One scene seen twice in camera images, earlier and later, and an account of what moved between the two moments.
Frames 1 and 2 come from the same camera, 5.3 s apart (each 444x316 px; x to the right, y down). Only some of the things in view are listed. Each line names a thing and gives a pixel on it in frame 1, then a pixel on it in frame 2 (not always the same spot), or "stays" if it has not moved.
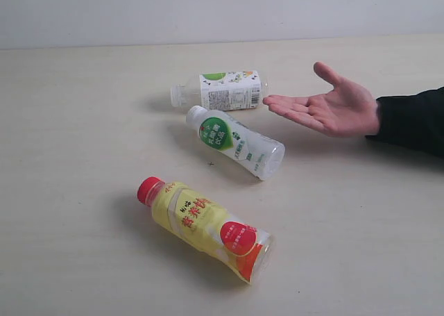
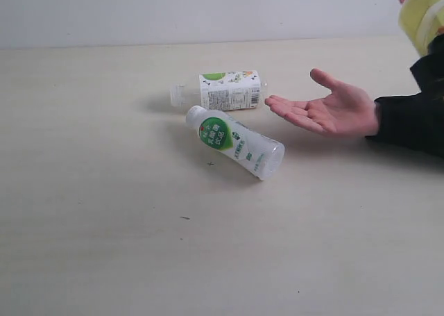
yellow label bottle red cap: [193, 220] → [422, 14]
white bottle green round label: [255, 155] stays
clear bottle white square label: [223, 91] stays
